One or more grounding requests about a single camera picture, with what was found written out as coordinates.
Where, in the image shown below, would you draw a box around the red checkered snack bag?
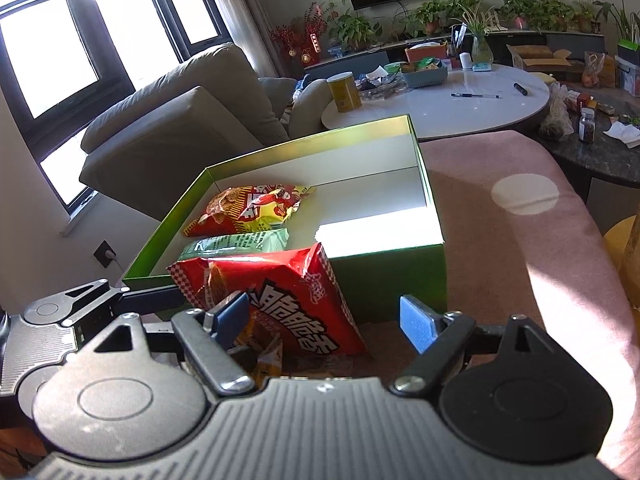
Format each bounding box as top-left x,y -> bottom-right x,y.
167,243 -> 369,358

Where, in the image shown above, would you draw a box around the pale green snack bag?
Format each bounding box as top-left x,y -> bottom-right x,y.
177,228 -> 290,261

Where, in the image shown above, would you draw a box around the red yellow chip bag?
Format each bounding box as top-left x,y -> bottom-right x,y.
182,184 -> 316,237

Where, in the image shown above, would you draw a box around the green cardboard box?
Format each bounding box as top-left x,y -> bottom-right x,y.
122,116 -> 447,323

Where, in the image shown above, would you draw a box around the beige sofa armchair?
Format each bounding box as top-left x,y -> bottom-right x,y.
79,44 -> 332,220

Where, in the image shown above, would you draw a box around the white round table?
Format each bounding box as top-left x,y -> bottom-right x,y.
321,64 -> 550,141

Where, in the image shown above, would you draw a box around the black pen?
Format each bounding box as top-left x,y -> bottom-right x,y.
451,92 -> 501,99

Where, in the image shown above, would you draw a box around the dark glass jar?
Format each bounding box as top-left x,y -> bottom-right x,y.
578,107 -> 596,144

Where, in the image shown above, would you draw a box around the yellow cylindrical can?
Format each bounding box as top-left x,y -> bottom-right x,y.
326,72 -> 361,113

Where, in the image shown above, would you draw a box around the dark round side table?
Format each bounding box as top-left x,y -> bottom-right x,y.
529,108 -> 639,188

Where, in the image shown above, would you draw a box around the black marker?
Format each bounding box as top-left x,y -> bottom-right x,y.
513,82 -> 528,96

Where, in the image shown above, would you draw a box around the blue snack basket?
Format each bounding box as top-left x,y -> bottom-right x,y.
401,66 -> 448,89

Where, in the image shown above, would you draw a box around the white crumpled tissue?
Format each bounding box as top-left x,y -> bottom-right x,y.
604,122 -> 640,148

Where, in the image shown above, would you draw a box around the open cardboard box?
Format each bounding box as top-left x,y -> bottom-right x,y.
506,44 -> 570,73

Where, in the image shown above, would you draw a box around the red decorative branches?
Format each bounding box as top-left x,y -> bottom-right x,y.
269,2 -> 328,66

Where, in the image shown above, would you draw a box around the glass vase with plant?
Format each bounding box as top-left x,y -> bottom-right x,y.
451,3 -> 496,65

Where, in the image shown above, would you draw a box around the wall power socket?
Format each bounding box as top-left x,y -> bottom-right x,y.
93,240 -> 117,268

